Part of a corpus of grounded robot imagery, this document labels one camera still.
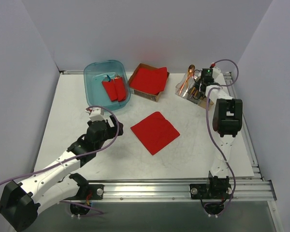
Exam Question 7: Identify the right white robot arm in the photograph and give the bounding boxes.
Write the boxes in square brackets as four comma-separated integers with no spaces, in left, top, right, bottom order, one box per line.
[193,68,243,179]

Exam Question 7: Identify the aluminium front rail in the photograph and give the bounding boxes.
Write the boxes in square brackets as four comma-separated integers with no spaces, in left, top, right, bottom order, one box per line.
[19,180,277,203]

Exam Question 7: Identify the purple cable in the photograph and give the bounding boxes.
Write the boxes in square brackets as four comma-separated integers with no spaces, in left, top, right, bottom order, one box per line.
[0,105,119,216]
[203,58,239,216]

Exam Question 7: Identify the right rolled red napkin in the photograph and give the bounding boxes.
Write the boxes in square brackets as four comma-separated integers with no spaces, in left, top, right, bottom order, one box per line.
[114,76,126,102]

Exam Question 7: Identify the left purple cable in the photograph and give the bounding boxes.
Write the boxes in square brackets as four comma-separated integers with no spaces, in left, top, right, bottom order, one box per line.
[0,105,119,216]

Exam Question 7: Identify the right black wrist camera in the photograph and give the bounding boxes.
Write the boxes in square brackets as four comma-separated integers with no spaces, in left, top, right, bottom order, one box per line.
[200,68,214,84]

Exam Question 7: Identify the copper metallic spoon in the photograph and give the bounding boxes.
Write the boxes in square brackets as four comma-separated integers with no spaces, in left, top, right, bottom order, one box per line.
[179,64,195,97]

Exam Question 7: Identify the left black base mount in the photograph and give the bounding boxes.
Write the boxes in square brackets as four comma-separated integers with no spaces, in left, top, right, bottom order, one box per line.
[66,183,104,201]

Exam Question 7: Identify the red napkin stack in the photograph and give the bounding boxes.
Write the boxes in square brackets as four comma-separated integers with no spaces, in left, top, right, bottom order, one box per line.
[130,67,168,95]

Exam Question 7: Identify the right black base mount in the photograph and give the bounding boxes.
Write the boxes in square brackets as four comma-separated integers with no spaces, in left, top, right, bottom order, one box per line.
[189,176,232,200]

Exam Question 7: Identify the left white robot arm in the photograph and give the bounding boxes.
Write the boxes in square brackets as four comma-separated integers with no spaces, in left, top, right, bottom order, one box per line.
[0,115,123,232]

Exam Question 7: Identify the rolled red napkin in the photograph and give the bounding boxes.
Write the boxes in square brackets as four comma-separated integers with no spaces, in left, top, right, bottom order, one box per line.
[102,79,117,102]
[114,76,126,102]

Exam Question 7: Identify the left rolled red napkin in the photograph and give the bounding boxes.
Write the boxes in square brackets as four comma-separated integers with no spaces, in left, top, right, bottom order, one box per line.
[102,79,117,102]

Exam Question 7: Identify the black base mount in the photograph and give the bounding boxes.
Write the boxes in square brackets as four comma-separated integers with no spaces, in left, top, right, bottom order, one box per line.
[189,176,232,200]
[66,183,104,201]

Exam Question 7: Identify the clear acrylic utensil holder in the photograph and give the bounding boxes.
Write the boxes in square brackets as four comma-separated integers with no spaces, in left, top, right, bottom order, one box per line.
[175,72,206,109]

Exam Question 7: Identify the blue transparent plastic bin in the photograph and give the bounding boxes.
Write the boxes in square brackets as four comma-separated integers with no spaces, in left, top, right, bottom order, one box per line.
[84,60,131,111]

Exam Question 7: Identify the red paper napkin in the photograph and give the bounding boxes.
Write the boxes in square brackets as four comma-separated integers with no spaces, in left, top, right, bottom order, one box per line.
[130,112,180,156]

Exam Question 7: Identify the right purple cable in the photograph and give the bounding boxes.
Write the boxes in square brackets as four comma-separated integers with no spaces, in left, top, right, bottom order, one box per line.
[203,58,239,216]

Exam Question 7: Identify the brown cardboard napkin box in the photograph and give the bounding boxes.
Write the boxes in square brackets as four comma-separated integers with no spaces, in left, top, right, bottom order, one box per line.
[128,63,170,102]

